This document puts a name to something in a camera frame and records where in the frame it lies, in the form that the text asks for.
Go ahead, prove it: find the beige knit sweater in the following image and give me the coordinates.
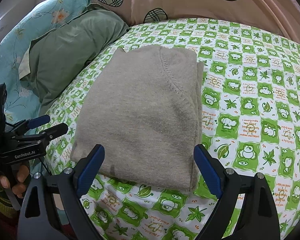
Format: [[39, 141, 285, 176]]
[[70, 45, 203, 192]]

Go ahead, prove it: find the left hand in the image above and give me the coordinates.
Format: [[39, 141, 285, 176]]
[[0, 164, 30, 199]]

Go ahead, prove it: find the blue floral pillow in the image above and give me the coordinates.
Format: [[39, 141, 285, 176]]
[[0, 0, 89, 124]]

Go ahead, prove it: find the green pillow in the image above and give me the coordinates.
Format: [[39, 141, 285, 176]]
[[19, 4, 128, 108]]

